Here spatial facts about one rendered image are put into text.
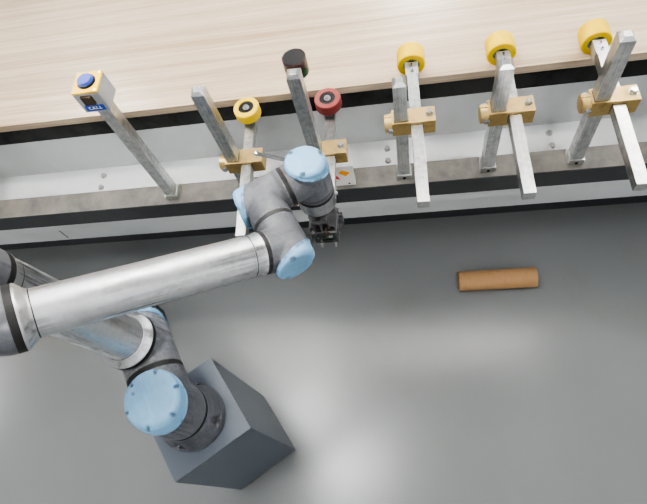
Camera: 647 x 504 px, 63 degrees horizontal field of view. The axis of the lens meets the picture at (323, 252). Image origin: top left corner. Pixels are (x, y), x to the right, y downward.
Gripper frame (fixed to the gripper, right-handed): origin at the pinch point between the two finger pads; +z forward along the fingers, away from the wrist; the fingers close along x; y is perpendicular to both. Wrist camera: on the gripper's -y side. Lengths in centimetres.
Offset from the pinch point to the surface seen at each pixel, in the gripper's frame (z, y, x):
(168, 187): 5, -25, -54
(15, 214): 12, -24, -114
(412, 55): -17, -47, 25
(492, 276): 74, -19, 53
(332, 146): -5.2, -26.5, 0.9
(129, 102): -9, -49, -65
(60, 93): -9, -57, -91
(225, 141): -14.4, -24.3, -28.1
